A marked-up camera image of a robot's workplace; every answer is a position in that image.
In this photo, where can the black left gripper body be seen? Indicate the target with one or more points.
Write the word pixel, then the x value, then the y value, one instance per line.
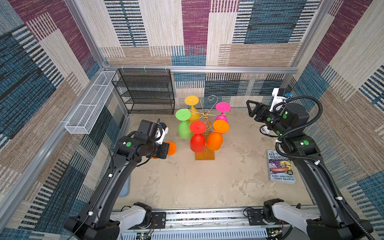
pixel 160 150

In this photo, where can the black mesh shelf rack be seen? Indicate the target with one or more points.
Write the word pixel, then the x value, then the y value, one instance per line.
pixel 146 91

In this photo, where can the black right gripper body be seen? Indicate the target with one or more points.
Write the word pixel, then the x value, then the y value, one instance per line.
pixel 270 118

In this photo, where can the white wire wall basket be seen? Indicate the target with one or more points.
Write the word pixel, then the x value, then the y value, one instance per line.
pixel 87 112

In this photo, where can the treehouse paperback book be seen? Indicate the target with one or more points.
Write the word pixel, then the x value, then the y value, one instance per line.
pixel 280 168

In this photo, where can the magenta plastic wine glass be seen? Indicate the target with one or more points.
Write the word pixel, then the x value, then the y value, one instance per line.
pixel 223 108

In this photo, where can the green plastic wine glass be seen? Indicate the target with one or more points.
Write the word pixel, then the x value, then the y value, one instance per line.
pixel 183 115

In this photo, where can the red plastic wine glass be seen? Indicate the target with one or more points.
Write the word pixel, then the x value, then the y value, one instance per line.
pixel 197 142

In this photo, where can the light orange plastic wine glass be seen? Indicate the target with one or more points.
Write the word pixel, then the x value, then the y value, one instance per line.
pixel 215 139

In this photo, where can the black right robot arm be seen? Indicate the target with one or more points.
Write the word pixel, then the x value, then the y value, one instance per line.
pixel 337 220

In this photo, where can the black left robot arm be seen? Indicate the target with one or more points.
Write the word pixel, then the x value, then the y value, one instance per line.
pixel 96 220

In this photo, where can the yellow plastic wine glass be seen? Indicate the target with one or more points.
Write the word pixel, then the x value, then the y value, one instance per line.
pixel 192 101

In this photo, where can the gold wire wine glass rack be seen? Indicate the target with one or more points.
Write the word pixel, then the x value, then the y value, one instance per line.
pixel 207 116

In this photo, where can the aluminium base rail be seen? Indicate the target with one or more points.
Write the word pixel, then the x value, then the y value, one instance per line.
pixel 222 224

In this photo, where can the light blue oblong object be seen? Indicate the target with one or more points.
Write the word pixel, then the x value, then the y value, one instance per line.
pixel 126 188

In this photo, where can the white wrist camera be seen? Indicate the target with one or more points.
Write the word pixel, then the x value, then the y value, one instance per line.
pixel 162 130
pixel 280 95

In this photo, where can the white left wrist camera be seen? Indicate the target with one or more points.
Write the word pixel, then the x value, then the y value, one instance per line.
pixel 162 130

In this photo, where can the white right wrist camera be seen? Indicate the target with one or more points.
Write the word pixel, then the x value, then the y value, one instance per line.
pixel 280 95

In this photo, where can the dark orange plastic wine glass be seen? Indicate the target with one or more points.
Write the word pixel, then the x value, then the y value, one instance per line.
pixel 172 149

